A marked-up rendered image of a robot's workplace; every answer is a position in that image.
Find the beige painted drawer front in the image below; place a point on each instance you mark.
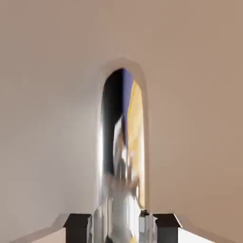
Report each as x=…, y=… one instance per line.
x=47, y=95

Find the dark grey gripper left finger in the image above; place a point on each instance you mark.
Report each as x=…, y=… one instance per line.
x=77, y=229

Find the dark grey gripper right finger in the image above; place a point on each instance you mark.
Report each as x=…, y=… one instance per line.
x=167, y=229

